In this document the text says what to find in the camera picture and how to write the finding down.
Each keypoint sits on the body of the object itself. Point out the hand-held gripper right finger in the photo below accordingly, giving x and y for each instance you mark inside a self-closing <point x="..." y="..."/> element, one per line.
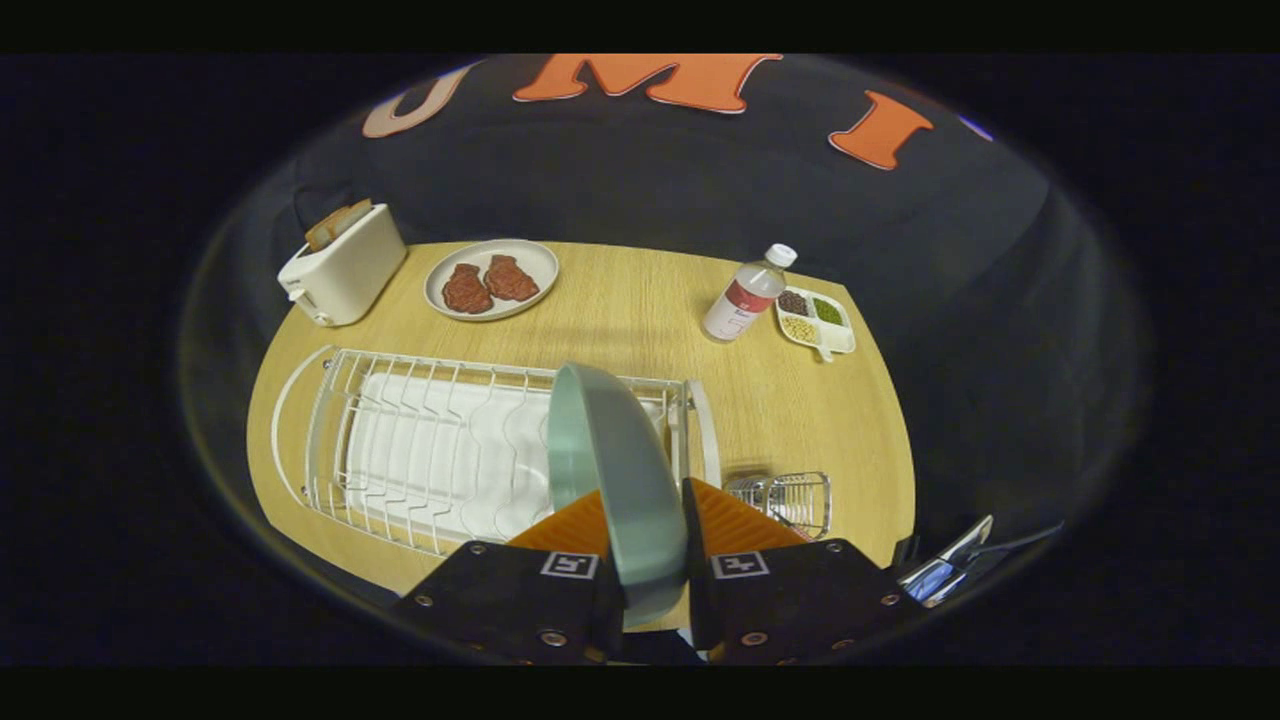
<point x="790" y="600"/>

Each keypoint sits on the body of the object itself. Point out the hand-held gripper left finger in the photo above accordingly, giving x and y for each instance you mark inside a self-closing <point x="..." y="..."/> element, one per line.
<point x="510" y="600"/>

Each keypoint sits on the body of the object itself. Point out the light green plate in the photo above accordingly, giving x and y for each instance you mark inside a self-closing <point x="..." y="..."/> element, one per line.
<point x="620" y="480"/>

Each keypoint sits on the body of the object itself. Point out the beige round meat dish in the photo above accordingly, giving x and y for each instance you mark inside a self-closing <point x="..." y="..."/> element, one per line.
<point x="535" y="265"/>

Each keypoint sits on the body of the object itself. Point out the shiny grey flat object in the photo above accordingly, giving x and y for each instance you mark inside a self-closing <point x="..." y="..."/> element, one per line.
<point x="940" y="578"/>

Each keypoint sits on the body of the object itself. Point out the white drip tray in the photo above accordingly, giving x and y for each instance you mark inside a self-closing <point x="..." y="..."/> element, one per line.
<point x="430" y="450"/>

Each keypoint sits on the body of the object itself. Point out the white divided snack tray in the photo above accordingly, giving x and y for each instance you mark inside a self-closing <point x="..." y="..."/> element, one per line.
<point x="842" y="340"/>

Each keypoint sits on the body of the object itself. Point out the pile of yellow beans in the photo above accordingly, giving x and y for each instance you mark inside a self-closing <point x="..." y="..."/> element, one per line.
<point x="799" y="329"/>

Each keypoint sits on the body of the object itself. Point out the pile of green beans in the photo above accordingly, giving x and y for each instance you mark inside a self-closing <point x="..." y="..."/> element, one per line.
<point x="827" y="311"/>

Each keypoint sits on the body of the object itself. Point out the pile of brown beans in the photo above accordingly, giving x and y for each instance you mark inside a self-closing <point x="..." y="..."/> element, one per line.
<point x="793" y="303"/>

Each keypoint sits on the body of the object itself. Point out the clear bottle with red label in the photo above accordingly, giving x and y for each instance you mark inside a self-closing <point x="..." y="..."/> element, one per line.
<point x="740" y="305"/>

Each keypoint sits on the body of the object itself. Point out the red raw meat slice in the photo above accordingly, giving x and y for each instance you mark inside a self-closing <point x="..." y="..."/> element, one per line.
<point x="466" y="290"/>
<point x="510" y="279"/>

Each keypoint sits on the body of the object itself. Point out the white toaster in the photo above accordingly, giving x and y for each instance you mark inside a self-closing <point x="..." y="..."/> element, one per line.
<point x="350" y="275"/>

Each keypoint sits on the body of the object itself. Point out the brown toast slice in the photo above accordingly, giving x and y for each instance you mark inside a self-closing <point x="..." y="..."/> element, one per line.
<point x="355" y="215"/>
<point x="325" y="230"/>

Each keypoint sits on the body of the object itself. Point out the black backdrop cloth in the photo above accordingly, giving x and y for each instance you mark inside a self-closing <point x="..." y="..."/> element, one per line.
<point x="620" y="170"/>

